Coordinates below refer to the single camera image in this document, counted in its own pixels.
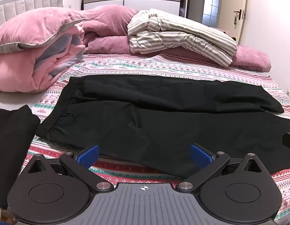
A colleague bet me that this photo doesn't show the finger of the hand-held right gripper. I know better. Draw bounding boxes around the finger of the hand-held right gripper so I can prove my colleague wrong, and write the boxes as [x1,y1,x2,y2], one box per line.
[281,132,290,149]

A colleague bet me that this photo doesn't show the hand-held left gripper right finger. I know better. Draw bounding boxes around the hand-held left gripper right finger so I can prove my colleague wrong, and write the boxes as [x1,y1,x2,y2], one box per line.
[176,143,265,192]

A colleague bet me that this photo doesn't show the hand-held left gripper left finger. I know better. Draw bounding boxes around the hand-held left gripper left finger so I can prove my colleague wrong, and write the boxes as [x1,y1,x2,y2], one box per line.
[23,144,115,192]

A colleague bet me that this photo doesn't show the black pants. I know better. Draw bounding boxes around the black pants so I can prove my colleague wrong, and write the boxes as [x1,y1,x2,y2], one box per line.
[36,75,290,179]

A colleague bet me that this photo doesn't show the folded black cloth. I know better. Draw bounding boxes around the folded black cloth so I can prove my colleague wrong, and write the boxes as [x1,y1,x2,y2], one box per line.
[0,105,41,210]

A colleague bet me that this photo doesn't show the patterned bed sheet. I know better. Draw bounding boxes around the patterned bed sheet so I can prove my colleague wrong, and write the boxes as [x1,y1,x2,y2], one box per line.
[0,53,290,225]

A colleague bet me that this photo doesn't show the striped blanket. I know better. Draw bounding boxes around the striped blanket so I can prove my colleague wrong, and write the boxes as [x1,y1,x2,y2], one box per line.
[127,9,237,67]

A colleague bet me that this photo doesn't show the pink and grey duvet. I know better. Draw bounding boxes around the pink and grey duvet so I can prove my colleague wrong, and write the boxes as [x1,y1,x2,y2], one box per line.
[0,7,89,93]

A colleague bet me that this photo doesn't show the cream room door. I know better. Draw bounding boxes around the cream room door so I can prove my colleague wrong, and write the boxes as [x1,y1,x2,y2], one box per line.
[216,0,249,45]

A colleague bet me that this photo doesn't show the frosted glass window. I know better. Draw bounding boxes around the frosted glass window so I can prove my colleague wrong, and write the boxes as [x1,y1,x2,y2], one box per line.
[202,0,221,25]

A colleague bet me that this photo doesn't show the grey upholstered headboard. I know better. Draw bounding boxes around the grey upholstered headboard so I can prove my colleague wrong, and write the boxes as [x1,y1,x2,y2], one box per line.
[0,0,64,32]

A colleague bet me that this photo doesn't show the door handle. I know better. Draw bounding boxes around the door handle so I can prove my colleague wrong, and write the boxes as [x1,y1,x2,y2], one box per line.
[233,9,244,26]

